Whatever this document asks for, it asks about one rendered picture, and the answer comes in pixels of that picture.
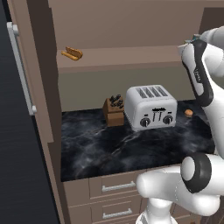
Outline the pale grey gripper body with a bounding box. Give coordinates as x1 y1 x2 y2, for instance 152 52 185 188
178 43 191 58

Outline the dark brown cabinet door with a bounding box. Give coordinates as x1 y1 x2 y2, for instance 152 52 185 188
26 0 60 144
199 6 224 35

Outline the brown narrow cabinet front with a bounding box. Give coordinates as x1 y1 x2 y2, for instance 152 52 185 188
63 178 92 224

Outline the silver four-slot toaster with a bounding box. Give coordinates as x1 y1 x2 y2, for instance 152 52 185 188
124 84 179 133

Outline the wooden knife block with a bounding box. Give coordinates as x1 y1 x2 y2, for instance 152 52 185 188
101 94 126 128

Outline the orange hot dog bun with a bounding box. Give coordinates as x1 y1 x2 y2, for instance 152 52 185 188
60 45 84 62

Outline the brown drawer front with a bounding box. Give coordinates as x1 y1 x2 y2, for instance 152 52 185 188
88 171 140 200
89 196 143 224

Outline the brown tall side panel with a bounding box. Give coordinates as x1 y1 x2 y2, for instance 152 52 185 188
7 0 67 224

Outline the black fridge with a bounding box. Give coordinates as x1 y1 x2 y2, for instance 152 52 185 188
0 0 61 224

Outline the brown open wall cabinet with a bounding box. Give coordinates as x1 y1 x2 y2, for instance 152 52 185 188
47 0 224 74

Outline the silver drawer handle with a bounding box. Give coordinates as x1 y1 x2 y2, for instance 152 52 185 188
101 180 137 193
101 207 134 221

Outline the grey fridge handle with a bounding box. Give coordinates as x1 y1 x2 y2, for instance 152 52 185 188
6 21 38 116

